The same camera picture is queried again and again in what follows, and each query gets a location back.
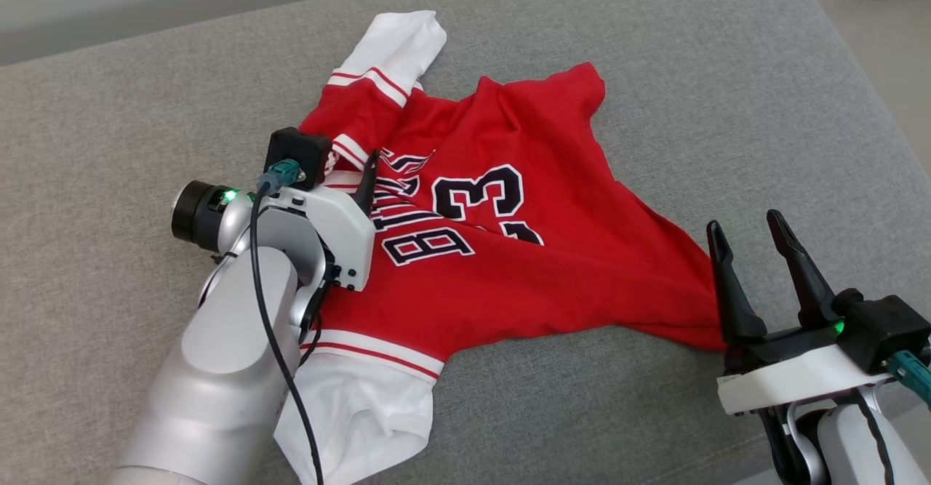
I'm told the red jersey with white sleeves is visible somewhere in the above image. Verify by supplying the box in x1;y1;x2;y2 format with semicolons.
275;10;728;485

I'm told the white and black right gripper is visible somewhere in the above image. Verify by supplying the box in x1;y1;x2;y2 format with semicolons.
707;209;892;417

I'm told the black left cable teal plug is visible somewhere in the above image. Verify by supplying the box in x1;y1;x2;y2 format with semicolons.
249;159;326;485

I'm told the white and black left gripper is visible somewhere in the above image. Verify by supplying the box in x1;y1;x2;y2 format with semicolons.
258;149;380;293

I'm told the black right cable teal plug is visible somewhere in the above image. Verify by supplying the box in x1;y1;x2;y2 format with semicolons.
852;349;931;485

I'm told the black cable teal plug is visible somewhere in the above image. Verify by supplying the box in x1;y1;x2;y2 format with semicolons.
852;349;931;485
249;159;326;485

